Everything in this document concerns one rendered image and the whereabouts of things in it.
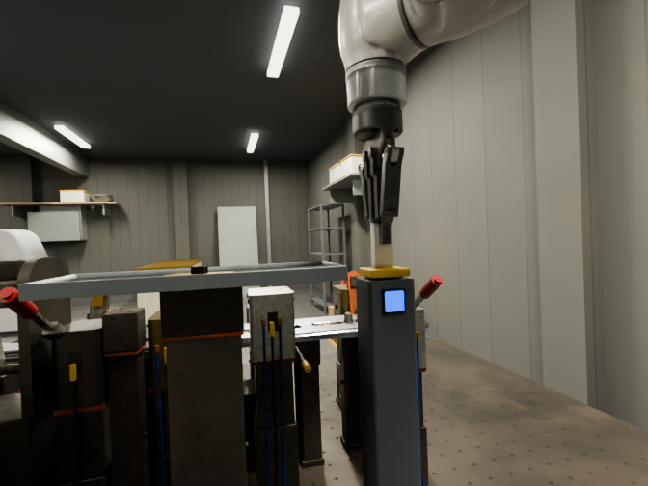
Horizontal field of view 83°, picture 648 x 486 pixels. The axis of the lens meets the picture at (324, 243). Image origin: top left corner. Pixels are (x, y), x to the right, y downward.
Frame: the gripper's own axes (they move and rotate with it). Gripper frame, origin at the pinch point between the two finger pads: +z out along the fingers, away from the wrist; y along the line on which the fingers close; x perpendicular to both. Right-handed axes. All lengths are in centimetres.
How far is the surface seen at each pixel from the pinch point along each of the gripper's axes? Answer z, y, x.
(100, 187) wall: -132, 828, 307
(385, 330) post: 12.1, -3.6, 1.4
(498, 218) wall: -12, 200, -179
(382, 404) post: 22.5, -3.6, 2.3
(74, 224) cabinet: -52, 787, 345
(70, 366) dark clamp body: 16.0, 8.1, 45.8
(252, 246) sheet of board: 8, 805, -7
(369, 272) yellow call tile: 3.9, -2.3, 2.9
